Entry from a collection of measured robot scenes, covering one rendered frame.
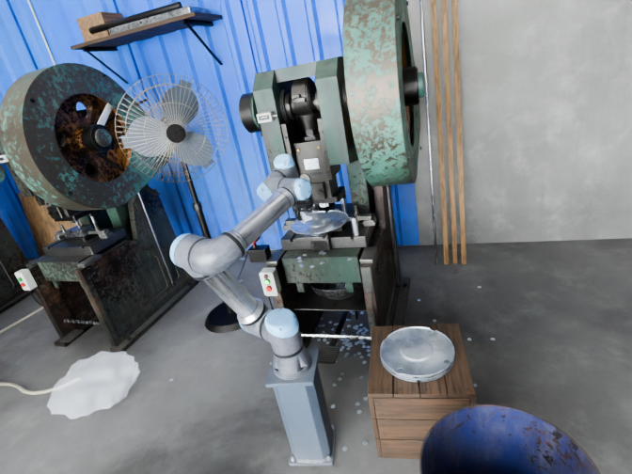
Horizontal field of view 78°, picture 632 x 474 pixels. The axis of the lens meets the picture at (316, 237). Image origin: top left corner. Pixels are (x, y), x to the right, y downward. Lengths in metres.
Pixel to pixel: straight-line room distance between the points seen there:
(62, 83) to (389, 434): 2.36
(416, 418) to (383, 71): 1.25
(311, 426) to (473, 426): 0.62
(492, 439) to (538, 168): 2.12
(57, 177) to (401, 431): 2.06
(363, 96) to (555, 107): 1.86
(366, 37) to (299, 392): 1.28
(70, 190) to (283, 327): 1.53
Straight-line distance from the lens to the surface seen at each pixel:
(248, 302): 1.46
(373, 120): 1.45
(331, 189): 1.90
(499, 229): 3.28
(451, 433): 1.38
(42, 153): 2.45
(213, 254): 1.20
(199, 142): 2.35
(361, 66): 1.45
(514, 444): 1.46
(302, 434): 1.73
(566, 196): 3.26
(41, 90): 2.53
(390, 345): 1.71
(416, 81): 1.75
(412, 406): 1.60
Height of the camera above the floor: 1.47
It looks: 23 degrees down
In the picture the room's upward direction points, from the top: 11 degrees counter-clockwise
